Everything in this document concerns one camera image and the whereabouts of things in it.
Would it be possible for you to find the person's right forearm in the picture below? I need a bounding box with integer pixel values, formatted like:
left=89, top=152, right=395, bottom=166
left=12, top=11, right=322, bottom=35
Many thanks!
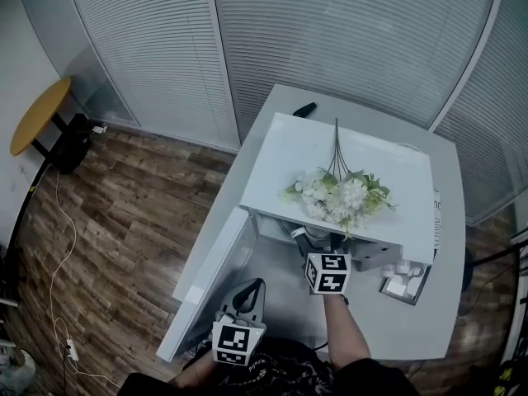
left=322, top=293, right=373, bottom=371

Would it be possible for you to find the white metal rack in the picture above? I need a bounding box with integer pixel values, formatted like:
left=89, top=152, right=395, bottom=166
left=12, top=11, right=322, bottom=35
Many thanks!
left=505, top=229, right=528, bottom=362

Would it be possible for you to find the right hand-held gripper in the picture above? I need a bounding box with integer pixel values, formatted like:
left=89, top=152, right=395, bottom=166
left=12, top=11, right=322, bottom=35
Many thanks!
left=290, top=225, right=352, bottom=296

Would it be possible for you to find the white table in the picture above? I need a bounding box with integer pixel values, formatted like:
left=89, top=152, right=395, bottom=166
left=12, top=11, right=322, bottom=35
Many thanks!
left=172, top=82, right=467, bottom=362

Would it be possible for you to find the small black device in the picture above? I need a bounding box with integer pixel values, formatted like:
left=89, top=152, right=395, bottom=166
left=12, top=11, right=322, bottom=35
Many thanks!
left=292, top=101, right=318, bottom=118

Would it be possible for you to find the white cable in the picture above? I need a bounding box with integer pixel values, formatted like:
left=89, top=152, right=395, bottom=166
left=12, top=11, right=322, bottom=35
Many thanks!
left=49, top=170, right=123, bottom=389

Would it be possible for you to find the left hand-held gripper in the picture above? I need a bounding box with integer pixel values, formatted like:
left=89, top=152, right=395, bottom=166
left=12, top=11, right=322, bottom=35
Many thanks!
left=211, top=278, right=268, bottom=367

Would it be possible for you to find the person's left forearm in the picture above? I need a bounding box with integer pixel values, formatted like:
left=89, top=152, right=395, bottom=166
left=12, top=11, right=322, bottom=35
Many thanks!
left=172, top=349, right=215, bottom=389

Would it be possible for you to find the black bin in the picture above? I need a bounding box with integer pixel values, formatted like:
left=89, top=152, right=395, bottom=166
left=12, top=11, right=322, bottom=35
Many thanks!
left=52, top=113, right=92, bottom=176

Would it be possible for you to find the black yellow patterned item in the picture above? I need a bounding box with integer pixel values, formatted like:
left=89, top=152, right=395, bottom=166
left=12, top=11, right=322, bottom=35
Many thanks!
left=497, top=367, right=517, bottom=396

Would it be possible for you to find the person's black clothing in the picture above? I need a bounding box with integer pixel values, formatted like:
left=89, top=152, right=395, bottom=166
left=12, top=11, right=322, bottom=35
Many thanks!
left=117, top=336, right=422, bottom=396

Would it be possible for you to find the white microwave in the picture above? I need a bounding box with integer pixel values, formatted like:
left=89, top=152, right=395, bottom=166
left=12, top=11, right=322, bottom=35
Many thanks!
left=155, top=111, right=435, bottom=364

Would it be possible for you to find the yellow round table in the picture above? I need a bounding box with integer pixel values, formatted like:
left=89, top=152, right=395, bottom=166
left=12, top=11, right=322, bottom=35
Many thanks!
left=10, top=76, right=90, bottom=160

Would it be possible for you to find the white artificial flower bouquet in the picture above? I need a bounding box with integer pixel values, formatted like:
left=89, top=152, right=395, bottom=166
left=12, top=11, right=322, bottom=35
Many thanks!
left=281, top=117, right=398, bottom=241

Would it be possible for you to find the black picture frame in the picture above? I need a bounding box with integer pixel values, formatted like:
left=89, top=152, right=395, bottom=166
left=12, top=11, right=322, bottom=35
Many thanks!
left=379, top=187, right=442, bottom=307

